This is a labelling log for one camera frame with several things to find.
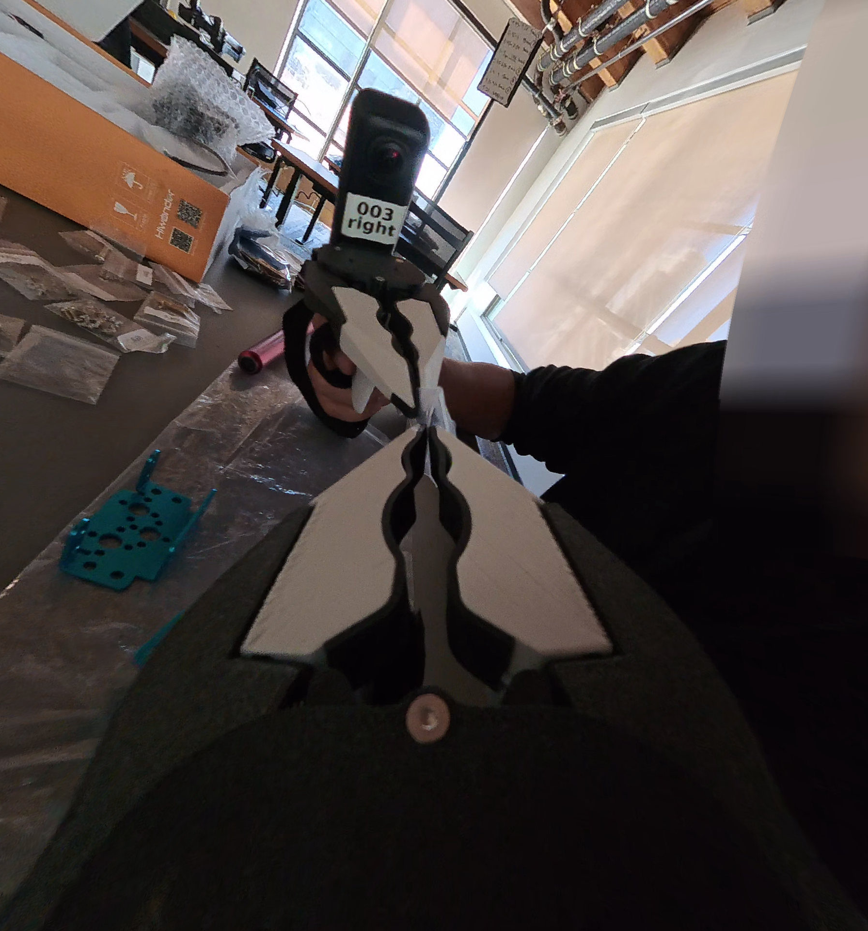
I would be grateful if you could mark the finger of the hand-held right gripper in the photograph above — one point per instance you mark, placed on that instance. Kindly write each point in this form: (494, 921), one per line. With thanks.
(368, 334)
(430, 349)

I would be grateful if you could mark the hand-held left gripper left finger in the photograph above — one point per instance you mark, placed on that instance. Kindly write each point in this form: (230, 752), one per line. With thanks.
(310, 582)

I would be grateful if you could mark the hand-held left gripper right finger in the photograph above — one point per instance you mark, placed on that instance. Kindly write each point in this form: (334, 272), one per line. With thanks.
(528, 582)

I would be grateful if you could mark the person's right forearm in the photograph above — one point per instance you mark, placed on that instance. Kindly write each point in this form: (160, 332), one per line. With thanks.
(477, 400)

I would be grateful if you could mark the dark desk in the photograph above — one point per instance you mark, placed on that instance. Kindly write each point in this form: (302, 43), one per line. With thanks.
(56, 451)

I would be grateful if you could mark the person's right hand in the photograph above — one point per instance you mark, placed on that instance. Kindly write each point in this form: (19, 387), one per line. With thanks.
(336, 398)

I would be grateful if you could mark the black mesh office chair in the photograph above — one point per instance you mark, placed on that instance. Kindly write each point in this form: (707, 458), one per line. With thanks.
(437, 240)

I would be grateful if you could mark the bag of coloured parts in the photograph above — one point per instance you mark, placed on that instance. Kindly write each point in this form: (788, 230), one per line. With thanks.
(259, 254)

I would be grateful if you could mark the wooden background table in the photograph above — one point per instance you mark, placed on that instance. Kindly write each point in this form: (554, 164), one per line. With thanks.
(310, 167)

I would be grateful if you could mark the pink metal cylinder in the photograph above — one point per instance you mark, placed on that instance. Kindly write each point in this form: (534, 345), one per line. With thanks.
(259, 356)

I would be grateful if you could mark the large clear plastic bag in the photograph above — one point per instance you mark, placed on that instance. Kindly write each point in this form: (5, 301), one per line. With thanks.
(223, 465)

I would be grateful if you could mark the beige roller blind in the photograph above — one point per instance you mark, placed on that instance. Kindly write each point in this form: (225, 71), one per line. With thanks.
(434, 51)
(623, 240)

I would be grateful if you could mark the bubble wrap bundle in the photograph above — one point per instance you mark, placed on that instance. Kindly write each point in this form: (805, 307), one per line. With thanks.
(201, 94)

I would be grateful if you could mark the hanging white sign board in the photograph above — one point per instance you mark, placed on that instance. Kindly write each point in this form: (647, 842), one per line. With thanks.
(512, 62)

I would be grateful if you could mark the white foam box insert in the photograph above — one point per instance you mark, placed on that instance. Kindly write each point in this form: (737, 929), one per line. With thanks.
(114, 102)

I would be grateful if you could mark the orange cardboard box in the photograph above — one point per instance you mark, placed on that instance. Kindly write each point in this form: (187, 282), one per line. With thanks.
(77, 160)

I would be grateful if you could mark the pile of small screw bags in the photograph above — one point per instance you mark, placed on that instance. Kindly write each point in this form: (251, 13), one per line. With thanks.
(56, 364)

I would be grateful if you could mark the grey ceiling pipes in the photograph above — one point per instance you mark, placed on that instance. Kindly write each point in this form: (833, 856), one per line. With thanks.
(586, 33)

